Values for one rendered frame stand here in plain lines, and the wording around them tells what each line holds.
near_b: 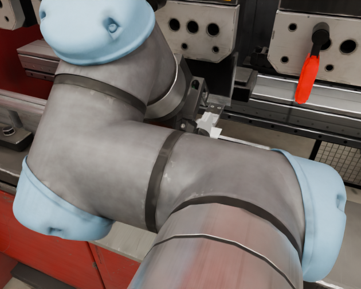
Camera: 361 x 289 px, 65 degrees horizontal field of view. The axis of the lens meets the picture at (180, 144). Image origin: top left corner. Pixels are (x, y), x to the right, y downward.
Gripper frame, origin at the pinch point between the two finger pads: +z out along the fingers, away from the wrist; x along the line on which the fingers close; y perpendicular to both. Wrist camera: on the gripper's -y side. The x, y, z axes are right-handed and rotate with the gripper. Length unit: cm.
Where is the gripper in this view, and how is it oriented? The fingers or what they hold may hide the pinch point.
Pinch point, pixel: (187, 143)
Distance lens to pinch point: 51.9
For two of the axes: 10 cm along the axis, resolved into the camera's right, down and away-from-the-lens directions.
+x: -9.3, -2.4, 2.9
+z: 2.4, 2.1, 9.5
